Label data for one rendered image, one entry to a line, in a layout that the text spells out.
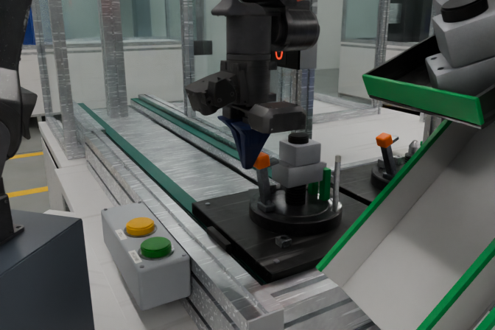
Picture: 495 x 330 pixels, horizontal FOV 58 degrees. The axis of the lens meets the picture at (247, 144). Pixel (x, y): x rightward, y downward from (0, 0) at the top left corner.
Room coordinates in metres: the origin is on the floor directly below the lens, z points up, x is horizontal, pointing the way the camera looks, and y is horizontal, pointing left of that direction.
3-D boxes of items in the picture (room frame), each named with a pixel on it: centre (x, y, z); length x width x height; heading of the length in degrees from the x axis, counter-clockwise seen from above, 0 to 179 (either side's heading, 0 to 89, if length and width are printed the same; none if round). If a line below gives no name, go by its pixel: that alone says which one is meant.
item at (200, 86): (0.55, 0.04, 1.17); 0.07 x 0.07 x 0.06; 31
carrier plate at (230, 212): (0.62, -0.07, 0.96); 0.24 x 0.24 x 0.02; 30
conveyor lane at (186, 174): (0.89, 0.06, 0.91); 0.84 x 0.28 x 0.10; 30
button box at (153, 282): (0.59, 0.16, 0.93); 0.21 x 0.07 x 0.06; 30
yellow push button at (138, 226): (0.59, 0.16, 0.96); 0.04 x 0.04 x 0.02
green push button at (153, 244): (0.53, 0.12, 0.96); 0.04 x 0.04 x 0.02
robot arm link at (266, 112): (0.58, 0.00, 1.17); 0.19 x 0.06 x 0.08; 30
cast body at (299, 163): (0.63, -0.08, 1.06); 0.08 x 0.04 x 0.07; 120
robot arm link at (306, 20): (0.61, -0.03, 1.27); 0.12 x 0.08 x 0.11; 129
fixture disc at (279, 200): (0.62, -0.07, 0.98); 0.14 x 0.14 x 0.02
